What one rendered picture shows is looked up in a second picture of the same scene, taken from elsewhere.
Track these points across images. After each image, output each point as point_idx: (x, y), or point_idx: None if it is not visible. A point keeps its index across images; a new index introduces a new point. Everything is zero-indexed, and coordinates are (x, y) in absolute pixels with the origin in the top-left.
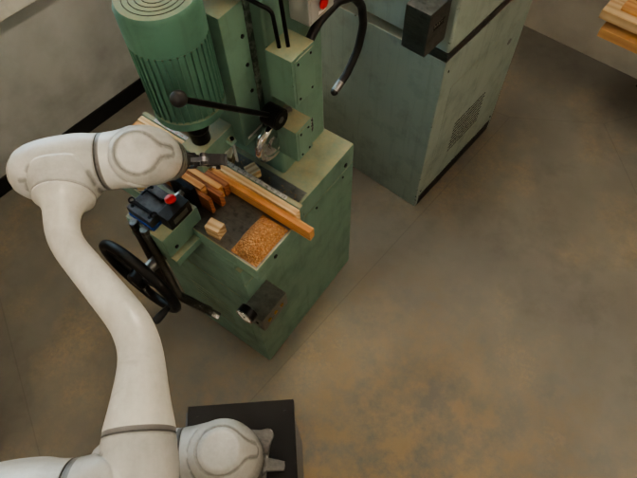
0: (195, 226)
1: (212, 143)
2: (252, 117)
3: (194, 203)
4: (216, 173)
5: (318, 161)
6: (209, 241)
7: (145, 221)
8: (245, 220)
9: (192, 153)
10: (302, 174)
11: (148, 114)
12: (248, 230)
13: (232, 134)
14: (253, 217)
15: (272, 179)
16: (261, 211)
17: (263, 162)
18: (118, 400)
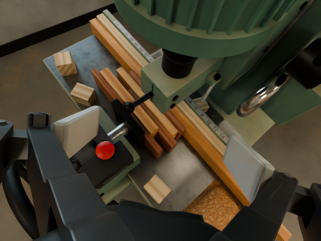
0: (131, 171)
1: (192, 79)
2: (259, 53)
3: (137, 143)
4: (172, 109)
5: (262, 112)
6: (144, 198)
7: None
8: (194, 181)
9: (276, 235)
10: (246, 121)
11: (109, 13)
12: (200, 207)
13: (216, 69)
14: (204, 179)
15: (216, 118)
16: (214, 172)
17: (208, 97)
18: None
